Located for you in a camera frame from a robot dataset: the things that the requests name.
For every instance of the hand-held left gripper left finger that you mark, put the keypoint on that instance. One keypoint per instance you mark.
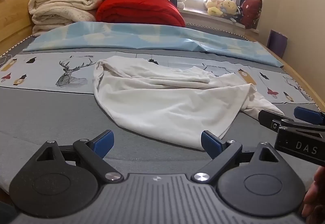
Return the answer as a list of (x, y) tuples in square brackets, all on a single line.
[(105, 141)]

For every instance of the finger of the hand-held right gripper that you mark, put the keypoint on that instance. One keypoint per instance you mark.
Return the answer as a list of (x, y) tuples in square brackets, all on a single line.
[(308, 114), (269, 118)]

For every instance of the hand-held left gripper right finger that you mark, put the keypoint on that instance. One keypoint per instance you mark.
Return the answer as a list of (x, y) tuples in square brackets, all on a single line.
[(209, 143)]

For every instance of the white long-sleeved shirt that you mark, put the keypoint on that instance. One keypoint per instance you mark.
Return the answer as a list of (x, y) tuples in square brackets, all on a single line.
[(165, 102)]

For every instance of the person's right hand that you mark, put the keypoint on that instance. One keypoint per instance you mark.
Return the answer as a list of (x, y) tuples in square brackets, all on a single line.
[(316, 196)]

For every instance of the deer and lantern printed sheet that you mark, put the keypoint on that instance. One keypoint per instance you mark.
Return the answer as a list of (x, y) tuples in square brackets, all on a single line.
[(45, 71)]

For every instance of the black and white plush toy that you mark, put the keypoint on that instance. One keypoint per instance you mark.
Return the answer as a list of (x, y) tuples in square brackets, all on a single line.
[(236, 17)]

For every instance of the dark red patterned cushion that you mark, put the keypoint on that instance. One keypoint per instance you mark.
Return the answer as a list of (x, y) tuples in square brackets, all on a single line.
[(251, 12)]

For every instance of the light blue patterned sheet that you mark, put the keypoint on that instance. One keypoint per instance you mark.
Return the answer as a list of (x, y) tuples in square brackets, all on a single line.
[(127, 36)]

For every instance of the yellow round-headed plush toy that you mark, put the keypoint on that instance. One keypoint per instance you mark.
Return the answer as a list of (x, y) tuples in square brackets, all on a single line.
[(229, 7)]

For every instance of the pale yellow plush toy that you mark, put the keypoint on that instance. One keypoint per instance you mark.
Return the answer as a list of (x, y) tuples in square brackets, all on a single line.
[(214, 7)]

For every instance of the white window sill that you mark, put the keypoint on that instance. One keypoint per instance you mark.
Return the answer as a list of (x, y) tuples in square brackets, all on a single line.
[(198, 12)]

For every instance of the red folded quilt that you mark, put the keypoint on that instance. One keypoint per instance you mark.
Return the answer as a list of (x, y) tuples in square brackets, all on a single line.
[(137, 10)]

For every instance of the cream folded fleece blanket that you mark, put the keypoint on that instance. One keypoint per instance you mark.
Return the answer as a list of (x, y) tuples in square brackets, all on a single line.
[(61, 0)]

